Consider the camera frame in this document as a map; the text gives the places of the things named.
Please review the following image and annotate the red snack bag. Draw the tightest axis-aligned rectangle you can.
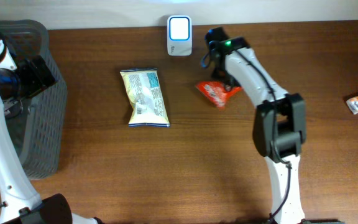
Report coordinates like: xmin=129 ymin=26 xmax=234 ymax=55
xmin=196 ymin=81 xmax=242 ymax=108

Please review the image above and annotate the yellow snack bag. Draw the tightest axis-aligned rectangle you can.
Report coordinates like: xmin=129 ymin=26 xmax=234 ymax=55
xmin=120 ymin=68 xmax=170 ymax=128

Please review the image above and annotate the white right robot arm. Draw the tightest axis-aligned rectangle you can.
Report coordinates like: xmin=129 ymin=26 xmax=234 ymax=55
xmin=202 ymin=27 xmax=309 ymax=224

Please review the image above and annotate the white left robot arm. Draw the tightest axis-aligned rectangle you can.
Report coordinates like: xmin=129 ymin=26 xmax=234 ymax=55
xmin=0 ymin=20 xmax=99 ymax=223

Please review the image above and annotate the white barcode scanner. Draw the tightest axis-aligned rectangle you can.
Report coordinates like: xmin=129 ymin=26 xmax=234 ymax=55
xmin=167 ymin=15 xmax=193 ymax=57

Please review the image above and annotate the grey plastic basket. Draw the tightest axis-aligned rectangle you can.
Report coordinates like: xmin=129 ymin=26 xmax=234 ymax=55
xmin=0 ymin=20 xmax=67 ymax=180

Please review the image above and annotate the black camera cable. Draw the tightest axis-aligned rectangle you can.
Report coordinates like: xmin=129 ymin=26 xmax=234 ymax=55
xmin=201 ymin=46 xmax=217 ymax=70

